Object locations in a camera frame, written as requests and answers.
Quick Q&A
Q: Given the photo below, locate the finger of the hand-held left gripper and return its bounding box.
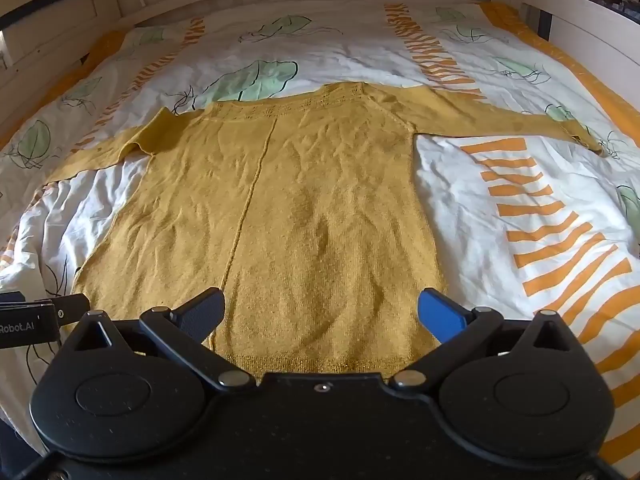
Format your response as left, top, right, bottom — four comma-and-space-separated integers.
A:
51, 294, 92, 319

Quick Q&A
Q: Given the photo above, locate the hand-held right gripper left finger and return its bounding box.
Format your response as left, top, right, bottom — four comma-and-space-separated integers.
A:
61, 287, 253, 392

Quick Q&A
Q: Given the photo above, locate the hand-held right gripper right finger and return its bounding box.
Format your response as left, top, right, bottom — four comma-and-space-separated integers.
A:
389, 287, 589, 392

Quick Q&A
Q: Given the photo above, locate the mustard yellow knit sweater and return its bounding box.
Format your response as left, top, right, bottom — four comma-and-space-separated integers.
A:
47, 81, 609, 377

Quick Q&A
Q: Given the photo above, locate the white leaf-print duvet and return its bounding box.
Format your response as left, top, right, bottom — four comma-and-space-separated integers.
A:
0, 0, 640, 461

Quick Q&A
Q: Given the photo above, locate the white wooden bed frame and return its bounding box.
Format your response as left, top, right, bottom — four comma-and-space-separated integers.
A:
0, 0, 640, 136

